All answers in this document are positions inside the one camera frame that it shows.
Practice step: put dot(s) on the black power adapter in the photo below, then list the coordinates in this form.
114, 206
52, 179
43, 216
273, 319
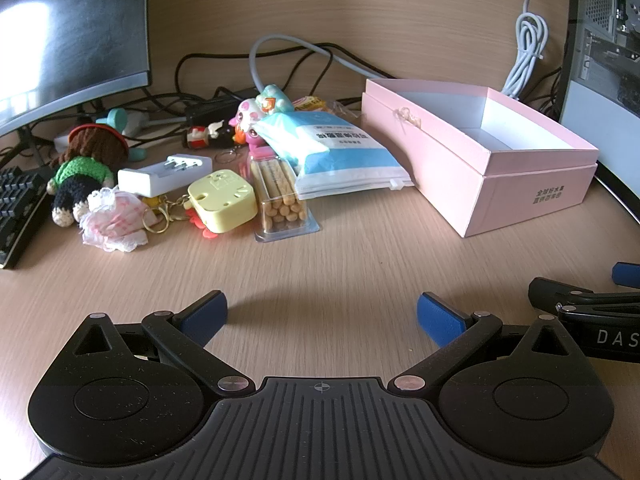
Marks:
215, 107

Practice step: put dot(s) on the teal plush toy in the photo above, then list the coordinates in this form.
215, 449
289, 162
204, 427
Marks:
275, 100

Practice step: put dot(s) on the crochet doll green sweater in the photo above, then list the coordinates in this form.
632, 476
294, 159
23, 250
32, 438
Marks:
82, 165

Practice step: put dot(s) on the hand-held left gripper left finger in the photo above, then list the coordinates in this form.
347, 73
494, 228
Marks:
207, 314

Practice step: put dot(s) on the teal handheld fan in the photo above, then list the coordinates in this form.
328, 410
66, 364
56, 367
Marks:
120, 119

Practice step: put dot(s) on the computer monitor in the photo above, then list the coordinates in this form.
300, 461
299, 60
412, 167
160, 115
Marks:
70, 30

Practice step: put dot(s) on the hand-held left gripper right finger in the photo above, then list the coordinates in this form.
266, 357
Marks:
440, 317

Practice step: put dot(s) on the white pink lace pouch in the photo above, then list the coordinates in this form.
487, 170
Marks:
112, 220

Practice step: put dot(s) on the clear plastic wrapper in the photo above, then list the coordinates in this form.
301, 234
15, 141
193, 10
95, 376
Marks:
345, 111

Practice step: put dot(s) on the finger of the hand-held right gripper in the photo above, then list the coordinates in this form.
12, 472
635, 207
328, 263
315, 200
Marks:
555, 292
627, 274

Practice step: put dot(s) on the clear box of biscuit sticks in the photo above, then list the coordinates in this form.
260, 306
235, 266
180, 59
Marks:
277, 195

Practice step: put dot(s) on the computer case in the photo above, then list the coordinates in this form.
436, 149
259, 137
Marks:
600, 35

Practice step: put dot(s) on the blue and white packet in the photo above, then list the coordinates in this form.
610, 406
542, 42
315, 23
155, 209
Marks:
335, 155

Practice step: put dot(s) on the pink cardboard box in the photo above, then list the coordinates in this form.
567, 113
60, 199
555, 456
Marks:
505, 180

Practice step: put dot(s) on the yellow plastic box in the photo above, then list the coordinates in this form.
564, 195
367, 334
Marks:
225, 200

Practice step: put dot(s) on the white power adapter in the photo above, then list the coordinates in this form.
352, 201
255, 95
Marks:
165, 175

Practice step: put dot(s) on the yellow snack packet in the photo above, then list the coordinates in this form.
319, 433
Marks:
310, 104

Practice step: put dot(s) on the black keyboard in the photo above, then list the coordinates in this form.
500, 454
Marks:
17, 210

